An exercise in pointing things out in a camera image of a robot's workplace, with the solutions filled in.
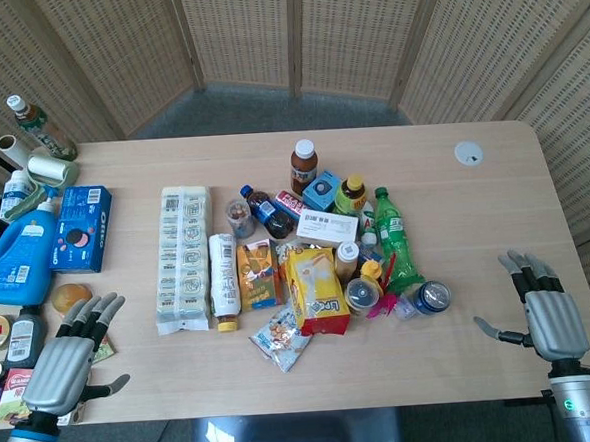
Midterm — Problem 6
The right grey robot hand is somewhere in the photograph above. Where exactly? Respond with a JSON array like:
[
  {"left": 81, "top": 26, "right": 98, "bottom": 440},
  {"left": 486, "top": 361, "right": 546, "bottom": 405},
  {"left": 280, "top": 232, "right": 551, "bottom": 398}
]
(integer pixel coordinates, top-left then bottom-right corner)
[{"left": 469, "top": 244, "right": 590, "bottom": 370}]

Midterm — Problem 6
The pink feather toy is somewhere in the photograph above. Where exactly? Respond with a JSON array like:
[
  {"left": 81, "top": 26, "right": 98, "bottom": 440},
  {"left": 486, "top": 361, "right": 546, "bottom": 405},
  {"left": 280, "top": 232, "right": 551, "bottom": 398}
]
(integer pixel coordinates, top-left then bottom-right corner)
[{"left": 362, "top": 254, "right": 401, "bottom": 322}]

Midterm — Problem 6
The red pink snack box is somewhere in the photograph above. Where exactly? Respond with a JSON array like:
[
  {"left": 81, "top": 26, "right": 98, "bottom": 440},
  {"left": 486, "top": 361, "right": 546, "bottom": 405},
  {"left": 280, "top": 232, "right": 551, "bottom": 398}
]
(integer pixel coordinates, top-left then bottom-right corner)
[{"left": 0, "top": 366, "right": 39, "bottom": 425}]

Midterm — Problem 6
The red white snack packet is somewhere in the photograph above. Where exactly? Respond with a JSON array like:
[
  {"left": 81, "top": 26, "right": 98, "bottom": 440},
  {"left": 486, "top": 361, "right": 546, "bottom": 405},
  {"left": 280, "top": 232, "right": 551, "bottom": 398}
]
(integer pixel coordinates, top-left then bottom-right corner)
[{"left": 275, "top": 188, "right": 308, "bottom": 222}]

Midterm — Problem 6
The dark sauce bottle grey label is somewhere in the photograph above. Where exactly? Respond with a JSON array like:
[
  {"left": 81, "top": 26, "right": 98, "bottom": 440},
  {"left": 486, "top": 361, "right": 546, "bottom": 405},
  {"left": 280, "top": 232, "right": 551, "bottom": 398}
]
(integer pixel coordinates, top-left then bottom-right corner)
[{"left": 1, "top": 304, "right": 49, "bottom": 370}]

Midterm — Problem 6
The small white AD bottle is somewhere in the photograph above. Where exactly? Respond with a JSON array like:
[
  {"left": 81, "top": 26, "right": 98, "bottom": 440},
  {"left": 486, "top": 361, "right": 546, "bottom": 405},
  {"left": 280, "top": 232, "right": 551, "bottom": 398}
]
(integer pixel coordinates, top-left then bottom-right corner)
[{"left": 357, "top": 200, "right": 381, "bottom": 247}]

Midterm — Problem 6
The blue detergent bottle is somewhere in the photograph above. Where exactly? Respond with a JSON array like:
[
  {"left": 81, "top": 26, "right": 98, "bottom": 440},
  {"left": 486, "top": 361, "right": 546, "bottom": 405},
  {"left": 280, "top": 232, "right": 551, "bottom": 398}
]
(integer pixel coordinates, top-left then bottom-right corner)
[{"left": 0, "top": 196, "right": 65, "bottom": 308}]

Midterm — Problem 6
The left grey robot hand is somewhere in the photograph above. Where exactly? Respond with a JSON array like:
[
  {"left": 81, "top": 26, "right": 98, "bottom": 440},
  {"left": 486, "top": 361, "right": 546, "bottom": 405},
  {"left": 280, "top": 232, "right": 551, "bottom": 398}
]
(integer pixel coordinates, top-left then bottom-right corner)
[{"left": 15, "top": 291, "right": 133, "bottom": 419}]

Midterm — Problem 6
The green red flat packet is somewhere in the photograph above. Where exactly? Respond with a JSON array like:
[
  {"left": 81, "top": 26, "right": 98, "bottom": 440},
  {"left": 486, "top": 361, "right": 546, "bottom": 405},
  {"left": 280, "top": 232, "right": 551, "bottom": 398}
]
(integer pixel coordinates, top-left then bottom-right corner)
[{"left": 90, "top": 334, "right": 118, "bottom": 366}]

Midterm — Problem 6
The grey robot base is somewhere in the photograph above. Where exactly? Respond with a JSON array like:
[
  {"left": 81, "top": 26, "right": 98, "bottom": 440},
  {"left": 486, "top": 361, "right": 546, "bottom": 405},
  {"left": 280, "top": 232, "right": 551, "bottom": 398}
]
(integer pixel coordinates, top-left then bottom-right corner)
[{"left": 186, "top": 405, "right": 405, "bottom": 442}]

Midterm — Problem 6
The blue Oreo box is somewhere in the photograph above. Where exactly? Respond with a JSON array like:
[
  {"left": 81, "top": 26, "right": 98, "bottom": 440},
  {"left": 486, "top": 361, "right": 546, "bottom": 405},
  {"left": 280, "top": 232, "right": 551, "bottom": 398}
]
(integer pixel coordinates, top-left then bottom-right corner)
[{"left": 45, "top": 184, "right": 118, "bottom": 276}]

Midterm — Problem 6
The white blue snack bag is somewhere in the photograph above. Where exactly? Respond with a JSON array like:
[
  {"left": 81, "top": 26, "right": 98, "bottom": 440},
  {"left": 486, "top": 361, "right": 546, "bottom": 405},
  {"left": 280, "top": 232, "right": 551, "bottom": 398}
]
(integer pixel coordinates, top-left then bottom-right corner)
[{"left": 247, "top": 302, "right": 315, "bottom": 376}]

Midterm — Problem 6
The orange drink carton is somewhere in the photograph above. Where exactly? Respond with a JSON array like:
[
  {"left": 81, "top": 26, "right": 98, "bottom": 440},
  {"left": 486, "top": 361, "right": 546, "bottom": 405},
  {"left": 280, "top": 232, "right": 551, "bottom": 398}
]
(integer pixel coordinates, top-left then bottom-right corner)
[{"left": 234, "top": 237, "right": 284, "bottom": 314}]

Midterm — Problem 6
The brown bottle white cap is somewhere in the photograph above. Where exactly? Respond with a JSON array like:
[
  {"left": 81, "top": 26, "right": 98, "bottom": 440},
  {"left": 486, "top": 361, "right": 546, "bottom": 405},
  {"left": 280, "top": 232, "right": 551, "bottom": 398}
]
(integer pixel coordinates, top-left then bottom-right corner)
[{"left": 288, "top": 138, "right": 321, "bottom": 197}]

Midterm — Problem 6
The blue square box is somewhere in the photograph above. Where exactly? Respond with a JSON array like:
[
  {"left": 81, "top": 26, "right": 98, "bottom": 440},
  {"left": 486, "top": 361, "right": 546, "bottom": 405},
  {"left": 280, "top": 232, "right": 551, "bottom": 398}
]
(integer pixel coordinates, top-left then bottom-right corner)
[{"left": 301, "top": 169, "right": 346, "bottom": 215}]

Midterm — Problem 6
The white flat medicine box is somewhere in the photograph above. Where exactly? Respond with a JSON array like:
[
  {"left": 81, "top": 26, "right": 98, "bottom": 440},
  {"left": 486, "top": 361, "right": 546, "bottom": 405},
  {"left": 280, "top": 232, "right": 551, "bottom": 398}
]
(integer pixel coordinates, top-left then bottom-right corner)
[{"left": 294, "top": 208, "right": 361, "bottom": 247}]

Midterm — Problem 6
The yellow cracker bag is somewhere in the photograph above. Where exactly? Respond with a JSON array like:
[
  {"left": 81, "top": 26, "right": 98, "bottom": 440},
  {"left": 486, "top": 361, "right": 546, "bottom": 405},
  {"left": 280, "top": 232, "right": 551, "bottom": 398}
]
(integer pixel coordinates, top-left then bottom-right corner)
[{"left": 282, "top": 242, "right": 354, "bottom": 339}]

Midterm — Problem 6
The small clear plastic bag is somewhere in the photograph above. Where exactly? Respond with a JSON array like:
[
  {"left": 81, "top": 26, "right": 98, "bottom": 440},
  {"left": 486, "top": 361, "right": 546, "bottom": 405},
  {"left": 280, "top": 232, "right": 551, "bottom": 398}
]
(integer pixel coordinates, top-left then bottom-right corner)
[{"left": 392, "top": 293, "right": 418, "bottom": 323}]

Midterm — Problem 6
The white label yellow cap bottle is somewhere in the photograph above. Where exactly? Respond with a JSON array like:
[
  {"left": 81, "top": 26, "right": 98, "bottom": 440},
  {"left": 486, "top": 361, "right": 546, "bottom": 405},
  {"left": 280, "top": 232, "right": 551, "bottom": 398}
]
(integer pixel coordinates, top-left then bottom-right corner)
[{"left": 207, "top": 232, "right": 244, "bottom": 334}]

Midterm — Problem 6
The long white snack package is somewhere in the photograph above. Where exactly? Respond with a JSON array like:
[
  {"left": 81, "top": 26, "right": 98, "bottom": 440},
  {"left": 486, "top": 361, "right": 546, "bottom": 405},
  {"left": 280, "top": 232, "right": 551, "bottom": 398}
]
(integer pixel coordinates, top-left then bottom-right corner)
[{"left": 147, "top": 183, "right": 220, "bottom": 337}]

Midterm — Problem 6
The blue label cola bottle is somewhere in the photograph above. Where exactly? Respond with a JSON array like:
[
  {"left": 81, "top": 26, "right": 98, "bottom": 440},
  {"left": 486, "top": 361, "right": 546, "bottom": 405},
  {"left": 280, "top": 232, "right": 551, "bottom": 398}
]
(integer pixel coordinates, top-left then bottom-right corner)
[{"left": 239, "top": 181, "right": 298, "bottom": 242}]

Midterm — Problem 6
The round bread bun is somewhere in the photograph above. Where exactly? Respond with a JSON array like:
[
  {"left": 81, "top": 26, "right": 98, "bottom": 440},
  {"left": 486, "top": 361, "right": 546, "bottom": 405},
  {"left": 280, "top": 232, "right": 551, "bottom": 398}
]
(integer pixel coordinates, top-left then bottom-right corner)
[{"left": 49, "top": 281, "right": 95, "bottom": 315}]

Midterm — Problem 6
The small white bottle blue label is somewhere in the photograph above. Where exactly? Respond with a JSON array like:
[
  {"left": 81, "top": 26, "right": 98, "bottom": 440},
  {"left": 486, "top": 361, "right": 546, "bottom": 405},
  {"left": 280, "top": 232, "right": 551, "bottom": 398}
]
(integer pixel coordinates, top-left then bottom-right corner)
[{"left": 0, "top": 169, "right": 34, "bottom": 223}]

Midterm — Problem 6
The clear cup with candies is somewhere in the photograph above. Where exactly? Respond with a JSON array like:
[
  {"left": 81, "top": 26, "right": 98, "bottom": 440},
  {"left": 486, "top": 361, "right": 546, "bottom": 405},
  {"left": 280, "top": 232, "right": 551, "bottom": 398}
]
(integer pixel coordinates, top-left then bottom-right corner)
[{"left": 224, "top": 198, "right": 256, "bottom": 239}]

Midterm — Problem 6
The cardboard paper roll tube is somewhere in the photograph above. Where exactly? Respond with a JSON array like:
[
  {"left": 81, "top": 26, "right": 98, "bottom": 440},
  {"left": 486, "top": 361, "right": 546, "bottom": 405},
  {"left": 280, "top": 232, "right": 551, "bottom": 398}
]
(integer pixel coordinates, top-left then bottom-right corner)
[{"left": 0, "top": 133, "right": 35, "bottom": 172}]

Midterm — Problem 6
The green Sprite bottle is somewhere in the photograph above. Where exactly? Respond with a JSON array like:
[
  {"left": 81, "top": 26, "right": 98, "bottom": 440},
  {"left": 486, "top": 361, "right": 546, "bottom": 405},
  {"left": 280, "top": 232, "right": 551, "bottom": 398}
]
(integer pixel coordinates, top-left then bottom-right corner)
[{"left": 373, "top": 184, "right": 427, "bottom": 294}]

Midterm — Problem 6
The green lint roller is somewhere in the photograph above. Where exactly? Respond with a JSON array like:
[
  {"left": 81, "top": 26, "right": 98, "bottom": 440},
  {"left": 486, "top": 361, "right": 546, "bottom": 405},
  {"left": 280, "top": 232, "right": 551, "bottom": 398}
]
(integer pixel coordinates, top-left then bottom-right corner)
[{"left": 0, "top": 151, "right": 82, "bottom": 223}]

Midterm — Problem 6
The amber jar white lid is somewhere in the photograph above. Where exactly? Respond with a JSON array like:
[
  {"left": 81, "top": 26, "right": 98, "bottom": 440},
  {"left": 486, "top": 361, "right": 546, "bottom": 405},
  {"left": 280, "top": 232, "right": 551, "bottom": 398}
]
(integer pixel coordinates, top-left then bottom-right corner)
[{"left": 332, "top": 240, "right": 363, "bottom": 285}]

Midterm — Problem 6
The white table cable grommet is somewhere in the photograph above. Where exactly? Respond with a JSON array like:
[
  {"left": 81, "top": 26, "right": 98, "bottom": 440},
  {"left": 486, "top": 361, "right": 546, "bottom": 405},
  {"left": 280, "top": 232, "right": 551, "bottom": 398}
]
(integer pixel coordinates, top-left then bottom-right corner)
[{"left": 452, "top": 139, "right": 487, "bottom": 166}]

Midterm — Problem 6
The yellow cap green tea bottle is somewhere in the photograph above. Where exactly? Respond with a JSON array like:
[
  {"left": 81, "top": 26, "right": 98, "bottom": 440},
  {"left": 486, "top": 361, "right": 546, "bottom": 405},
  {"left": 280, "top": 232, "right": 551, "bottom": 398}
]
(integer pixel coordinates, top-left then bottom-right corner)
[{"left": 331, "top": 173, "right": 368, "bottom": 217}]

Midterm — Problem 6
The blue metal can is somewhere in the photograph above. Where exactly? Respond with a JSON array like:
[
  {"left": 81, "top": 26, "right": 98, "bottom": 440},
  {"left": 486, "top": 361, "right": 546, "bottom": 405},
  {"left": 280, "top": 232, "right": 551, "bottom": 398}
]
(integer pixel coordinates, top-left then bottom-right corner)
[{"left": 411, "top": 279, "right": 453, "bottom": 318}]

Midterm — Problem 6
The green tea bottle white cap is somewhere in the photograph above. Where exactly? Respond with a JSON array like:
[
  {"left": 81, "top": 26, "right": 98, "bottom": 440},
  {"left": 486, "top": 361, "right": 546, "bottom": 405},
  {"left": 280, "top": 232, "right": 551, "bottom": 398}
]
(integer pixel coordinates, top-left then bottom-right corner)
[{"left": 6, "top": 91, "right": 79, "bottom": 165}]

